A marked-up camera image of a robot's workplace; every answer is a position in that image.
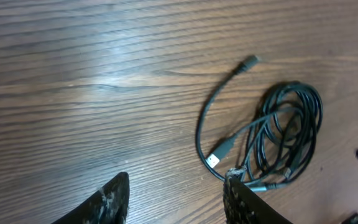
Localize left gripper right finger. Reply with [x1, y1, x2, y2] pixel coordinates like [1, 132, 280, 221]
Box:
[223, 168, 291, 224]

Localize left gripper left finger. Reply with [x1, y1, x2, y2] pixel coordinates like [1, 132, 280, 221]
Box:
[53, 172, 130, 224]

